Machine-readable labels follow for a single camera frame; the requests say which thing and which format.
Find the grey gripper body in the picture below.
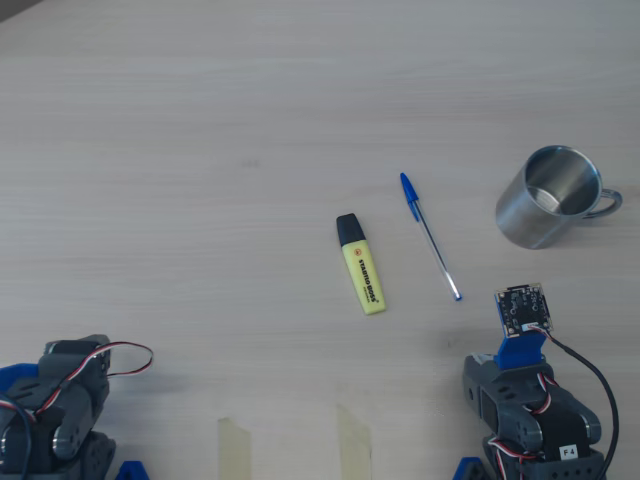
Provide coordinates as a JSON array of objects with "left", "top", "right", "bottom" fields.
[{"left": 462, "top": 352, "right": 556, "bottom": 426}]

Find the blue capped ballpoint pen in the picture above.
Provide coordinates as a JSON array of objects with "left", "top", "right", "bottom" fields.
[{"left": 399, "top": 172, "right": 464, "bottom": 303}]

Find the blue robot arm base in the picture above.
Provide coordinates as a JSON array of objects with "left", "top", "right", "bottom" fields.
[{"left": 452, "top": 457, "right": 501, "bottom": 480}]

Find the silver steel cup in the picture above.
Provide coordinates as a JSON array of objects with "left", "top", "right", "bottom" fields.
[{"left": 494, "top": 144, "right": 624, "bottom": 250}]

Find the beige masking tape strip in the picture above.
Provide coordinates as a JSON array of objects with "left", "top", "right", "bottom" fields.
[
  {"left": 217, "top": 417, "right": 253, "bottom": 480},
  {"left": 335, "top": 403, "right": 374, "bottom": 480}
]

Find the yellow highlighter with black cap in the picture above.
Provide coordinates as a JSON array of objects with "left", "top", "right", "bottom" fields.
[{"left": 335, "top": 212, "right": 388, "bottom": 316}]

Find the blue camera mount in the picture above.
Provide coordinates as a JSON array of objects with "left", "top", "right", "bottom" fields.
[{"left": 494, "top": 294, "right": 547, "bottom": 371}]

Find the red white black servo wire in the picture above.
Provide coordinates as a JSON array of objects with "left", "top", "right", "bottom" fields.
[
  {"left": 527, "top": 372, "right": 560, "bottom": 416},
  {"left": 29, "top": 341, "right": 155, "bottom": 419}
]

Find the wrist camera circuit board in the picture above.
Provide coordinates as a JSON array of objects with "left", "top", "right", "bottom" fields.
[{"left": 494, "top": 282, "right": 556, "bottom": 337}]

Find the black camera cable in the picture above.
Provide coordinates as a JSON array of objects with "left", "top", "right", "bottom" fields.
[{"left": 522, "top": 322, "right": 621, "bottom": 480}]

